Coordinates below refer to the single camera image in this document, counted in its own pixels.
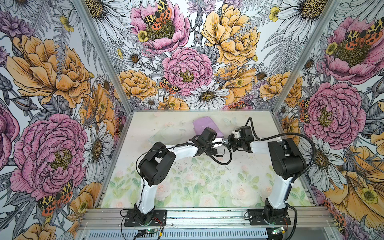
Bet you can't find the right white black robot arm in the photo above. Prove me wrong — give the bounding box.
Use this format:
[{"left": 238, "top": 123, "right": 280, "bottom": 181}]
[{"left": 228, "top": 126, "right": 307, "bottom": 226}]

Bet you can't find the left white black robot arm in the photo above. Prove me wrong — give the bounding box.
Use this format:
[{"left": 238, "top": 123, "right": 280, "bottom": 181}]
[{"left": 122, "top": 127, "right": 232, "bottom": 227}]

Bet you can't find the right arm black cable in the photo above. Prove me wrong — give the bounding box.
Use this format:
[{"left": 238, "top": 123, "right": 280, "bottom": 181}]
[{"left": 243, "top": 116, "right": 318, "bottom": 240}]

